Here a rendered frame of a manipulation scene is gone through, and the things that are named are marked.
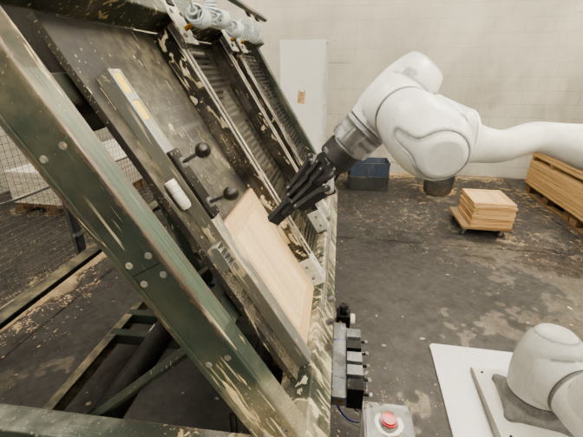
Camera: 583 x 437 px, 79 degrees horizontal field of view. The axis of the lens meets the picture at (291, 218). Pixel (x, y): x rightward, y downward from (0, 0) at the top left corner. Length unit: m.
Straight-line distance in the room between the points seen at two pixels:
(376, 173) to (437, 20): 2.47
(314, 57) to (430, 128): 4.43
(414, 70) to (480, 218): 3.68
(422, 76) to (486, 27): 5.89
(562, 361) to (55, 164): 1.27
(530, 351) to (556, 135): 0.62
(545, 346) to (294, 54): 4.34
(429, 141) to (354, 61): 5.79
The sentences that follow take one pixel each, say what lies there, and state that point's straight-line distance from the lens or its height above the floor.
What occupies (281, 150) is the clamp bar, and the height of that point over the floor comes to 1.34.
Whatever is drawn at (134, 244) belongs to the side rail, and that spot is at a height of 1.41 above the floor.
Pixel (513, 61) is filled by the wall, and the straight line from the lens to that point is 6.69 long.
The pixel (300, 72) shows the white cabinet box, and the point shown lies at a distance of 4.94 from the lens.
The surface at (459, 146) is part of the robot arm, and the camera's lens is 0.53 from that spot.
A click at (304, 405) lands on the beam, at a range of 1.06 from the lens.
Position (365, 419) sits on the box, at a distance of 1.02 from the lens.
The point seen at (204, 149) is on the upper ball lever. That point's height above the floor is 1.55.
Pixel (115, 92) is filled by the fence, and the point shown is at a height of 1.67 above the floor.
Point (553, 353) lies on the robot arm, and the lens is 1.23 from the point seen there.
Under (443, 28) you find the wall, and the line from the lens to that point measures 6.43.
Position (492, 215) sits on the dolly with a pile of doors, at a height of 0.28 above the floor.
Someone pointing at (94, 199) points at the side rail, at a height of 1.50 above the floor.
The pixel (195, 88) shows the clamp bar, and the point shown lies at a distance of 1.33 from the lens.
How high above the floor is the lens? 1.72
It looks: 23 degrees down
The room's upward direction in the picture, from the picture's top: straight up
